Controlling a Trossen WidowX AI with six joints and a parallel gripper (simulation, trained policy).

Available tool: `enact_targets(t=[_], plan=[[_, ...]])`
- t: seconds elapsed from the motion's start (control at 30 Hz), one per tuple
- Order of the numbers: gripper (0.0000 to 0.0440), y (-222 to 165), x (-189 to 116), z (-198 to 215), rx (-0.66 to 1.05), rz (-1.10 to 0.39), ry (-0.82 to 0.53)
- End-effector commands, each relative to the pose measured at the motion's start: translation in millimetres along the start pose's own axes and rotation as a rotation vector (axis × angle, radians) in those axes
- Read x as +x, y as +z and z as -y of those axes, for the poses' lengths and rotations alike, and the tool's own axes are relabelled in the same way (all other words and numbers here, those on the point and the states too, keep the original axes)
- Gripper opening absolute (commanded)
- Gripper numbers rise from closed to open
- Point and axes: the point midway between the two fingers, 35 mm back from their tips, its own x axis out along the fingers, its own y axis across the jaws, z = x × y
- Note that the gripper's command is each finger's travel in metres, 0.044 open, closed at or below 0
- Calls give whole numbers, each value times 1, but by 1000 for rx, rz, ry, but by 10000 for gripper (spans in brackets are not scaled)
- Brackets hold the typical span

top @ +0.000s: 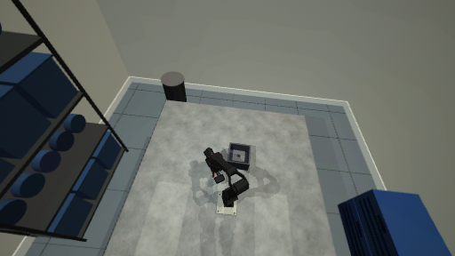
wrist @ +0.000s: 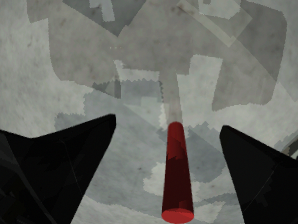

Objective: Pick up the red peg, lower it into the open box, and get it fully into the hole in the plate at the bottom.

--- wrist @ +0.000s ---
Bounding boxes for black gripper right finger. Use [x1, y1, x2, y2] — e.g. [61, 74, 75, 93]
[220, 125, 298, 224]

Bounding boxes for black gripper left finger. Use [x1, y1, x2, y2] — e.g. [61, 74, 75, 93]
[0, 115, 116, 224]

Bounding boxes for red peg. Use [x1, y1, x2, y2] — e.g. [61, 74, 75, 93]
[161, 123, 194, 224]

